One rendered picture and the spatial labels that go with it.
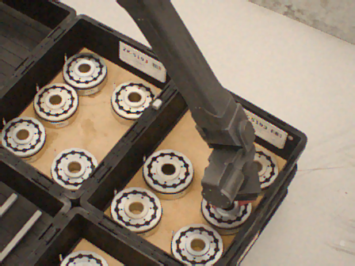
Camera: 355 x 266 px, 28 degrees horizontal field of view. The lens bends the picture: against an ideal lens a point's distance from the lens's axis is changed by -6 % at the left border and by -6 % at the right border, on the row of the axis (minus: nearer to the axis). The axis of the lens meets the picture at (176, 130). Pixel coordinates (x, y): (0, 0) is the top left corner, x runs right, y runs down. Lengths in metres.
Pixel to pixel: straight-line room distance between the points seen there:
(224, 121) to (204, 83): 0.08
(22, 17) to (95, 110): 0.35
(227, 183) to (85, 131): 0.45
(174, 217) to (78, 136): 0.28
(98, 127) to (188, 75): 0.50
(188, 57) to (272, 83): 0.77
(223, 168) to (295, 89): 0.66
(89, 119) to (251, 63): 0.50
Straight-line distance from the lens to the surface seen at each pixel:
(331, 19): 3.10
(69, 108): 1.62
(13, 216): 1.53
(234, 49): 1.95
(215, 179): 1.27
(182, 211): 1.52
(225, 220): 1.48
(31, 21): 1.84
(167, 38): 1.11
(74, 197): 1.42
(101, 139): 1.61
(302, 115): 1.85
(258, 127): 1.58
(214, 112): 1.22
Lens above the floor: 2.17
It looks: 55 degrees down
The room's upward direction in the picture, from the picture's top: 6 degrees clockwise
